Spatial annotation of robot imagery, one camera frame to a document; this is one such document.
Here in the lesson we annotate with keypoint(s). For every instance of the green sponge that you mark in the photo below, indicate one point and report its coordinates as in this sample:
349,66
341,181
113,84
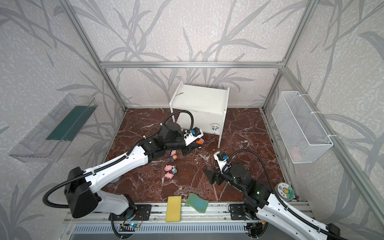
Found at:
198,204

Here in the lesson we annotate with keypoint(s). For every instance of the green tape roll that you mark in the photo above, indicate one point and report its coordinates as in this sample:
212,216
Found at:
285,191

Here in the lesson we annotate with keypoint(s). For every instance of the white hooded blue cat figurine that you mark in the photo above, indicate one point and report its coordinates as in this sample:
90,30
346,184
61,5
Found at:
215,127

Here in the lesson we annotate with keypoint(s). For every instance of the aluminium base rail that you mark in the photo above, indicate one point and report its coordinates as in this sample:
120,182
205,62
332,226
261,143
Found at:
217,212

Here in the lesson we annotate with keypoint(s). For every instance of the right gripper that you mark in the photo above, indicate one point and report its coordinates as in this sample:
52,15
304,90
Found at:
217,175

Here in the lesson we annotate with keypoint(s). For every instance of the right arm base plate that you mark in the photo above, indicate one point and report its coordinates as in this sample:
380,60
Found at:
238,212

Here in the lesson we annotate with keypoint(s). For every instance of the clear plastic wall bin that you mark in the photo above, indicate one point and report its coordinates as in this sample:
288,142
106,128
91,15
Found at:
48,140

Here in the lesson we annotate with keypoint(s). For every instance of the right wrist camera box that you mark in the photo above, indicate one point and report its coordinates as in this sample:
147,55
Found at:
223,162

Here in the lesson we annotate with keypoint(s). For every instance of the white two-tier metal shelf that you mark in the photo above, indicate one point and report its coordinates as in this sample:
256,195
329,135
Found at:
207,105

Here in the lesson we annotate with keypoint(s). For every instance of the yellow hooded blue cat figurine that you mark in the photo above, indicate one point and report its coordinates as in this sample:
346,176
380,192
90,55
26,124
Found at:
173,158

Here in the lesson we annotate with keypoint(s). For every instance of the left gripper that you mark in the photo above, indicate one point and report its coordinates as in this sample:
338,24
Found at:
188,147

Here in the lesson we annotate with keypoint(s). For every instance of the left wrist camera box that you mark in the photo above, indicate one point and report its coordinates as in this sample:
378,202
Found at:
192,136

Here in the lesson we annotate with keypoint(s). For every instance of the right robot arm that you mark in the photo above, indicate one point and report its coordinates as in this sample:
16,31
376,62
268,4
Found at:
263,203

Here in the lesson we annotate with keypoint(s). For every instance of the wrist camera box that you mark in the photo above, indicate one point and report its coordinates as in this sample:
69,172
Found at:
223,162
192,136

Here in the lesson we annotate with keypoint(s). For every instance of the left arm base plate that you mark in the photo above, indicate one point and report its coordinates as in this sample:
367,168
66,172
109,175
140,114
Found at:
135,212

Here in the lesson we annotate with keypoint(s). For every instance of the yellow sponge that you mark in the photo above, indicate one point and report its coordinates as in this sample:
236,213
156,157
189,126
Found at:
173,214

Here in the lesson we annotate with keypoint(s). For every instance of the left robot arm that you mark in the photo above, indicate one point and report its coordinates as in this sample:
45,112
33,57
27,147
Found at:
82,192

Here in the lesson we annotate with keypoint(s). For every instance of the white wire mesh basket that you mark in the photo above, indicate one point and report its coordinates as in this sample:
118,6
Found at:
299,127

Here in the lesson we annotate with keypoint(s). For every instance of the pink item in basket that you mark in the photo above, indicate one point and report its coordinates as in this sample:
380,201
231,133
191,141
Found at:
295,154

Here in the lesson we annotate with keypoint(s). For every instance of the pink pig toy lower cluster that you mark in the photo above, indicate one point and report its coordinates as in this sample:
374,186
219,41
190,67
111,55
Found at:
169,175

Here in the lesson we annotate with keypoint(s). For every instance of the pink pig toy middle cluster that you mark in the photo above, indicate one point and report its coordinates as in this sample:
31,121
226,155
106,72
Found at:
168,168

